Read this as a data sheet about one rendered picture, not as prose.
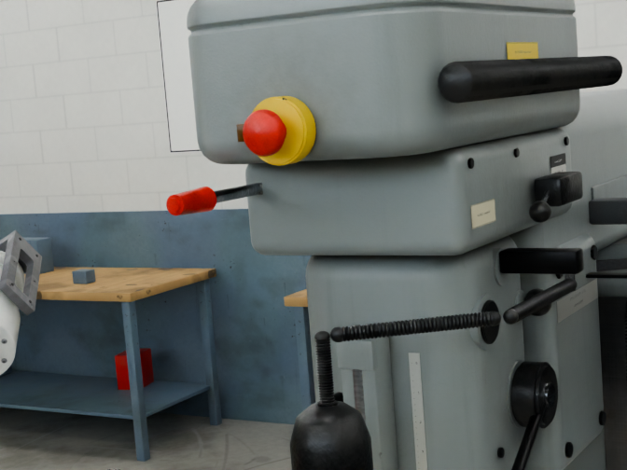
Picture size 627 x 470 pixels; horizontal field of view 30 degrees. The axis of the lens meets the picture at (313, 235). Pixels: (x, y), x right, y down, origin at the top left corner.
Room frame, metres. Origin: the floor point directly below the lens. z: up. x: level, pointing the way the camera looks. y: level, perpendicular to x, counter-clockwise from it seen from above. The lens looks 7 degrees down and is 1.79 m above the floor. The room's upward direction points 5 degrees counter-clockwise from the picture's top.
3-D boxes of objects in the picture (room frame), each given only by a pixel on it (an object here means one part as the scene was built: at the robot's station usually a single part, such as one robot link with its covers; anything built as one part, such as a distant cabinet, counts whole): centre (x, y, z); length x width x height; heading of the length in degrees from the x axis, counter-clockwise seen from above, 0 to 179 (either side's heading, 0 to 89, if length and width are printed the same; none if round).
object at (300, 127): (1.03, 0.02, 1.76); 0.06 x 0.02 x 0.06; 59
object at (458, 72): (1.18, -0.24, 1.79); 0.45 x 0.04 x 0.04; 149
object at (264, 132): (1.01, 0.03, 1.76); 0.04 x 0.03 x 0.04; 59
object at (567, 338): (1.40, -0.20, 1.47); 0.24 x 0.19 x 0.26; 59
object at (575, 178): (1.22, -0.25, 1.66); 0.12 x 0.04 x 0.04; 149
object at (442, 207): (1.26, -0.12, 1.68); 0.34 x 0.24 x 0.10; 149
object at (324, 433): (1.00, 0.00, 1.49); 0.07 x 0.07 x 0.06
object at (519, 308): (1.09, -0.21, 1.58); 0.17 x 0.01 x 0.01; 148
